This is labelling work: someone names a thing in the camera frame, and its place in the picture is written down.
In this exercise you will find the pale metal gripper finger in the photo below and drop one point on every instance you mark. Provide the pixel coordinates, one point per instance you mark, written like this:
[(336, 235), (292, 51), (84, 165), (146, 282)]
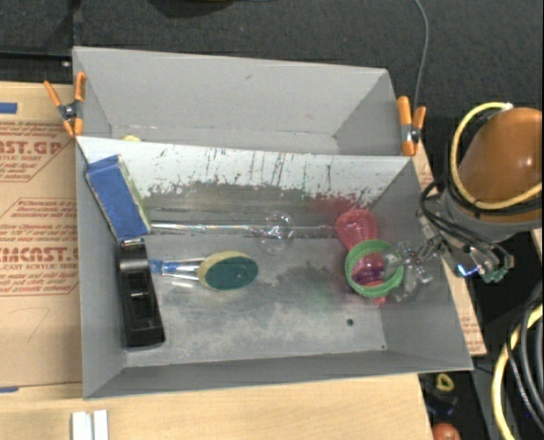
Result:
[(417, 275), (416, 251)]

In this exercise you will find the red clear plastic bottle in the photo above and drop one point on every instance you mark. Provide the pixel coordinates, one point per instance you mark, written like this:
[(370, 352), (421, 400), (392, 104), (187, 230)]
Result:
[(356, 229)]

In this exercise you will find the grey metal bin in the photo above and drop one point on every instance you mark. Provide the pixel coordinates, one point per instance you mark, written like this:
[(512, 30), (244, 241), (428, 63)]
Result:
[(271, 328)]

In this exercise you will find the green and yellow oval sponge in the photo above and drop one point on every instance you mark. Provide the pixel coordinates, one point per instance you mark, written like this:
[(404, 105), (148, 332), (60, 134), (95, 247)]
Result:
[(230, 271)]

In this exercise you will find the clear glass tube, blue mark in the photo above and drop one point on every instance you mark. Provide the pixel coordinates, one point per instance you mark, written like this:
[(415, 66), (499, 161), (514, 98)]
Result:
[(180, 268)]

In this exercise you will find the black tape dispenser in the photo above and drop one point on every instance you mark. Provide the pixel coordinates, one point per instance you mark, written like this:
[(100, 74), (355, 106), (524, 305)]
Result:
[(138, 300)]

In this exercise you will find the blue box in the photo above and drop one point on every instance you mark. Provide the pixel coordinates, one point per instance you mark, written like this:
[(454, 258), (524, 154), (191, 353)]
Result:
[(115, 195)]

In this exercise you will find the yellow ball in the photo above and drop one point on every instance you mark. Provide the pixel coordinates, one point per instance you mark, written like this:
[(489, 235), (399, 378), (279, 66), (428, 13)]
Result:
[(131, 139)]

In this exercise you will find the brown cardboard board, red print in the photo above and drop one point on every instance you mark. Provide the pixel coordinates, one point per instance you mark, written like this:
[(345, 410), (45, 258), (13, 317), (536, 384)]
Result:
[(33, 227)]

